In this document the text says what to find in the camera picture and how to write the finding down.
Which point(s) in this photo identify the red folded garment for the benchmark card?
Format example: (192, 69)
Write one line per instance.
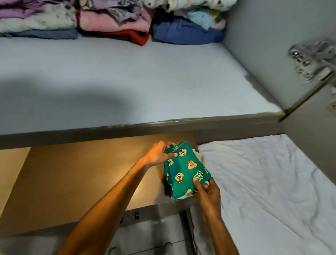
(131, 35)

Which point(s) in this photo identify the person's left forearm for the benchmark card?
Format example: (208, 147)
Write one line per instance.
(105, 210)

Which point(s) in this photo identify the person's right hand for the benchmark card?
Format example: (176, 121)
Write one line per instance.
(210, 199)

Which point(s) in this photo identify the white bed sheet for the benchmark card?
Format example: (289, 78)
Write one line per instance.
(267, 194)

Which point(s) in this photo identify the grey wardrobe door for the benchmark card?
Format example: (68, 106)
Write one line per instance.
(312, 126)

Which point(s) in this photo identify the person's right forearm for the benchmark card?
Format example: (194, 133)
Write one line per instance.
(219, 236)

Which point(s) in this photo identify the grey blue folded garment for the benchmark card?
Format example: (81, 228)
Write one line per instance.
(47, 34)

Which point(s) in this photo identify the white dotted folded garment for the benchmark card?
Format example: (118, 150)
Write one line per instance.
(194, 4)

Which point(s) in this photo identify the pink folded garment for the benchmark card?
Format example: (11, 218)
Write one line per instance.
(112, 25)

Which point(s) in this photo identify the grey wardrobe shelf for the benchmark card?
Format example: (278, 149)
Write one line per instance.
(131, 84)

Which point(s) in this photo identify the lilac patterned folded garment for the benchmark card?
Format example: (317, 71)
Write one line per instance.
(112, 8)

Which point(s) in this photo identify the metal cabinet hinge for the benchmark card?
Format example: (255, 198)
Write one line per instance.
(309, 59)

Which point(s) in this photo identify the person's right thumb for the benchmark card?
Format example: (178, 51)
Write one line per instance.
(196, 184)

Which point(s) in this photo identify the light blue printed garment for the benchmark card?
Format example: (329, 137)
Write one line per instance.
(204, 18)

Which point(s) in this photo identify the person's left thumb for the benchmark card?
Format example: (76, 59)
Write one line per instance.
(172, 155)

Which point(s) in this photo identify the purple folded garment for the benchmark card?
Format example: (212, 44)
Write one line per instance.
(23, 9)

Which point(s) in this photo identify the brown wooden desk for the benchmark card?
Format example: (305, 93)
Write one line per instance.
(78, 178)

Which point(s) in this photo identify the white floral folded garment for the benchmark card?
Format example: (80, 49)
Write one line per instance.
(39, 22)

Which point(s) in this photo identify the green cartoon print garment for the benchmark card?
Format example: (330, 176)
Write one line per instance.
(183, 170)

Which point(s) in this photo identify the person's left hand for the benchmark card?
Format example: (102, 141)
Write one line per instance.
(154, 156)

